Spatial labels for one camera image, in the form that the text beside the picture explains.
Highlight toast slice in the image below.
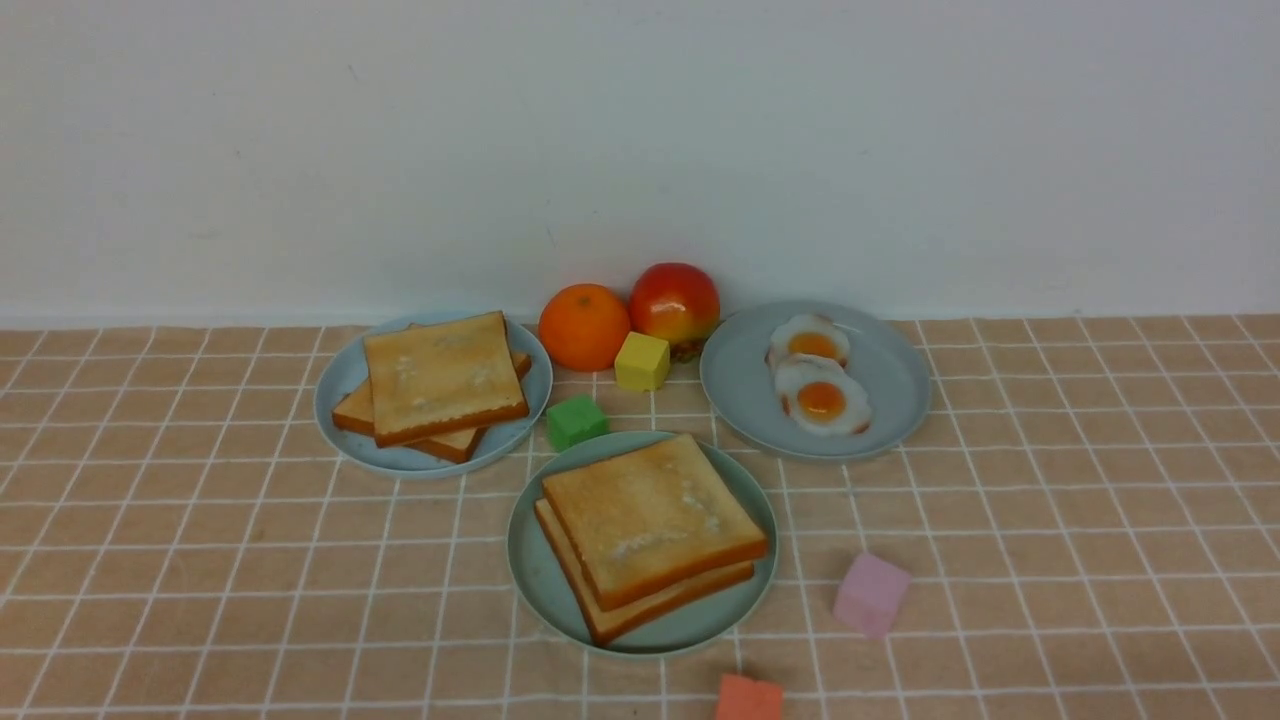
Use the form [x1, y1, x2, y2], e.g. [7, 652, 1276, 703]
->
[538, 434, 771, 611]
[404, 427, 488, 464]
[332, 350, 534, 437]
[534, 498, 755, 647]
[364, 311, 529, 448]

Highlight yellow foam cube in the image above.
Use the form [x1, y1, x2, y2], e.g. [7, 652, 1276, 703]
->
[613, 331, 671, 392]

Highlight orange fruit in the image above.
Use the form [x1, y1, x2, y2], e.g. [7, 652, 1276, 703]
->
[538, 283, 632, 373]

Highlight red apple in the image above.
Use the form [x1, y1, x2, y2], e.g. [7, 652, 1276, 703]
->
[628, 263, 721, 348]

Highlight green foam cube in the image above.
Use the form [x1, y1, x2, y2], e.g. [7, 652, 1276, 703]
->
[545, 395, 611, 452]

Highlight blue egg plate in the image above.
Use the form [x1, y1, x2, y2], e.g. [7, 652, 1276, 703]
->
[700, 301, 934, 462]

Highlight rear fried egg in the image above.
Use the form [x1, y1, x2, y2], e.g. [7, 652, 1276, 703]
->
[765, 313, 851, 372]

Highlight fried egg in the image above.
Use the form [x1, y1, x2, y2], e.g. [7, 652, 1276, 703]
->
[773, 354, 873, 437]
[765, 313, 851, 372]

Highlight right fried egg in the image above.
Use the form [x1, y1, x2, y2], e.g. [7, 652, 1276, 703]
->
[773, 354, 873, 437]

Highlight green centre plate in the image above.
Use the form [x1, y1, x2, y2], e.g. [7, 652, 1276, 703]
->
[506, 430, 780, 659]

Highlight pink foam cube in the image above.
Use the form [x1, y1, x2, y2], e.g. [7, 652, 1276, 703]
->
[832, 552, 913, 641]

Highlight red-orange foam cube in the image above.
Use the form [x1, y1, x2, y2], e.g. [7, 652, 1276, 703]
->
[714, 674, 785, 720]

